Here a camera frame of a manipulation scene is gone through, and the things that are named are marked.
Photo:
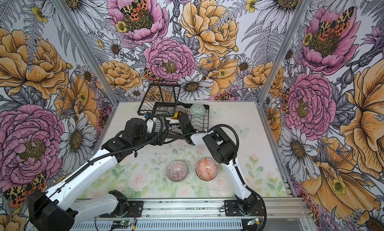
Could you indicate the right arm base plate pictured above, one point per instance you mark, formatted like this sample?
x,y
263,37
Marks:
x,y
235,208

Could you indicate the red orange patterned bowl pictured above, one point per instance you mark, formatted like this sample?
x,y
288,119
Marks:
x,y
206,169

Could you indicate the aluminium front rail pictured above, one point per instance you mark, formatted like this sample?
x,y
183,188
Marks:
x,y
168,209

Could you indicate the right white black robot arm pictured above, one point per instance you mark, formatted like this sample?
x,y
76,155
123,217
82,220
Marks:
x,y
223,144

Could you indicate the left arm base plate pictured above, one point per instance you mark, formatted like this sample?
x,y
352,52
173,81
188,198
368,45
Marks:
x,y
130,209

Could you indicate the yellow bowl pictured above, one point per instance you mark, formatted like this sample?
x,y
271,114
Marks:
x,y
176,116

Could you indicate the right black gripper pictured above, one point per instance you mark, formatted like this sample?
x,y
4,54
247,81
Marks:
x,y
182,114

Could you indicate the pink striped bowl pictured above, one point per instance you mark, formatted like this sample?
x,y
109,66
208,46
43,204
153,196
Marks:
x,y
177,171

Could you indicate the green patterned bowl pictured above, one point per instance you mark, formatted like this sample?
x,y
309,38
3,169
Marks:
x,y
197,110

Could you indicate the right green circuit board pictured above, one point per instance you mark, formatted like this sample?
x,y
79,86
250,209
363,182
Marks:
x,y
255,221

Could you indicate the green circuit board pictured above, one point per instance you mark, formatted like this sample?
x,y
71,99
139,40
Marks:
x,y
255,221
123,224

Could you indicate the black wire dish rack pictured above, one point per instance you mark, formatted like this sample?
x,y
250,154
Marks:
x,y
160,101

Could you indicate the brown dotted patterned bowl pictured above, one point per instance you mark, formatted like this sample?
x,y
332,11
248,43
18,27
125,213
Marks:
x,y
181,109

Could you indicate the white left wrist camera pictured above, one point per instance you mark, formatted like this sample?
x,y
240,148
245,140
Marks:
x,y
151,125

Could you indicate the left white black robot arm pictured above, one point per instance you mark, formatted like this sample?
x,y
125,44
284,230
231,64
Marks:
x,y
55,210

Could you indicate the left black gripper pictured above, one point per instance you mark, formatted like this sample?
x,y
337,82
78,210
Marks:
x,y
154,136

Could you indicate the left green circuit board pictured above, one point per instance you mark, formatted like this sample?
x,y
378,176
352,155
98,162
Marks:
x,y
123,224

